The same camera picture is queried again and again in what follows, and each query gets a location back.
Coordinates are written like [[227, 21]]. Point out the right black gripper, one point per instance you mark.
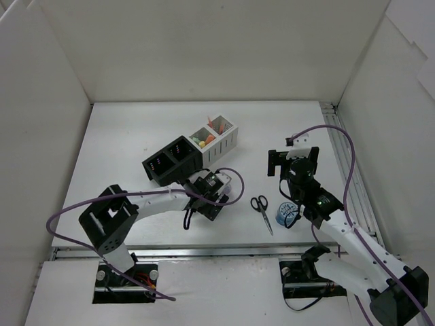
[[276, 163]]

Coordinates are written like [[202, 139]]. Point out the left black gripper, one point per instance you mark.
[[211, 209]]

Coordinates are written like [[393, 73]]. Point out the black handled scissors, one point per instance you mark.
[[260, 204]]

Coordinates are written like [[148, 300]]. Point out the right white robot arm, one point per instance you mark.
[[395, 292]]

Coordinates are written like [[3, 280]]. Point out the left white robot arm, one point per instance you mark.
[[107, 223]]

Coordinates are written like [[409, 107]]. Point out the black two-slot organizer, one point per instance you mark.
[[175, 162]]

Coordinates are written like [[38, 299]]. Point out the white two-slot organizer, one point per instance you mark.
[[221, 145]]

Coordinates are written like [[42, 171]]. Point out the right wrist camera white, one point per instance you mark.
[[299, 148]]

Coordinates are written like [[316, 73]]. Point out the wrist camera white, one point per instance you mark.
[[224, 179], [299, 148]]

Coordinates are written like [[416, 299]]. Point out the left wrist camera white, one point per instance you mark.
[[224, 179]]

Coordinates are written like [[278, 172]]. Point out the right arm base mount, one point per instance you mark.
[[300, 280]]

